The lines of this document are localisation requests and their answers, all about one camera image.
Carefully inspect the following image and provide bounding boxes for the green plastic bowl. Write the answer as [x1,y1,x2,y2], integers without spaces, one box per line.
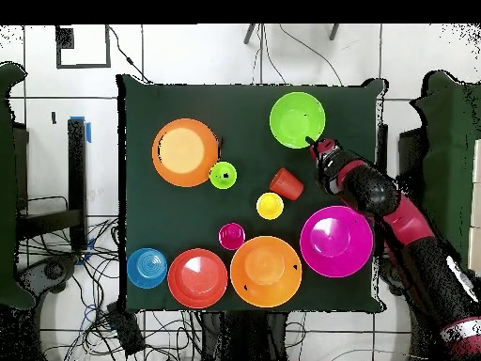
[269,91,327,149]

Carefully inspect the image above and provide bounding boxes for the red plastic cup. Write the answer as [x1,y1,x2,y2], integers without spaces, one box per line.
[268,167,305,203]

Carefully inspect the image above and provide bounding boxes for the pink plastic bowl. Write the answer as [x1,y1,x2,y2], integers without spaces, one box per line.
[299,205,375,279]

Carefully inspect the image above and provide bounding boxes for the orange plastic bowl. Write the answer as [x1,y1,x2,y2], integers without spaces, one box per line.
[151,118,220,188]
[229,235,303,308]

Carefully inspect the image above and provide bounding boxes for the yellow plastic cup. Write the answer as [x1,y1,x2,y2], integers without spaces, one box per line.
[256,192,286,221]

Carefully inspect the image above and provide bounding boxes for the green plastic cup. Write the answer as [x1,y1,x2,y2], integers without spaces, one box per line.
[209,160,238,190]

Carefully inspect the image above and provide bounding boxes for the crimson plastic cup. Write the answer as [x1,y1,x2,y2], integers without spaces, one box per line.
[218,222,247,252]

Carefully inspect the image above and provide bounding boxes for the green table with white boxes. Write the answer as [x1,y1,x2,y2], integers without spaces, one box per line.
[411,71,481,272]

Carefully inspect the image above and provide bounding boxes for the dark green tablecloth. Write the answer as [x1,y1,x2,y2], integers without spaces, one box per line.
[115,73,388,315]

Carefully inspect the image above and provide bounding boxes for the white boxes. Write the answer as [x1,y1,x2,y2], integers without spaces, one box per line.
[467,138,481,274]

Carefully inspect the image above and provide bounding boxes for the red plastic bowl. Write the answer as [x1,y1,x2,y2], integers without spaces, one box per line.
[166,247,229,310]

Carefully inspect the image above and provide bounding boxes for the blue plastic bowl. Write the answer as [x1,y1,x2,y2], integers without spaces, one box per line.
[126,246,169,290]

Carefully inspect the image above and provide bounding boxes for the black bench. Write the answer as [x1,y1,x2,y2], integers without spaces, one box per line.
[16,118,88,251]

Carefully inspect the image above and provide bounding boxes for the black power strip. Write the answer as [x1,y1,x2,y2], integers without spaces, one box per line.
[106,302,146,356]

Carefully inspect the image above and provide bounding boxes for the black office chair base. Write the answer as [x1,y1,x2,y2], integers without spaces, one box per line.
[16,255,80,302]

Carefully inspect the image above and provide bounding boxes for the green cloth covered table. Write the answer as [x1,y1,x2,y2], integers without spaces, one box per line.
[0,61,37,309]

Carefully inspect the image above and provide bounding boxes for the black floor cable with plug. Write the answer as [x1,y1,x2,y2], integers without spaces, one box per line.
[107,24,151,85]

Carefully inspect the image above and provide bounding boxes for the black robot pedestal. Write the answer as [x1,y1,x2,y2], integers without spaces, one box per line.
[200,311,288,361]

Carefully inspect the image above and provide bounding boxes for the black square floor frame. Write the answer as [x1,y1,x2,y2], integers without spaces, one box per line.
[54,24,112,70]

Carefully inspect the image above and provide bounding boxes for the tangled floor cable bundle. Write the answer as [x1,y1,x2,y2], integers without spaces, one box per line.
[18,215,204,361]

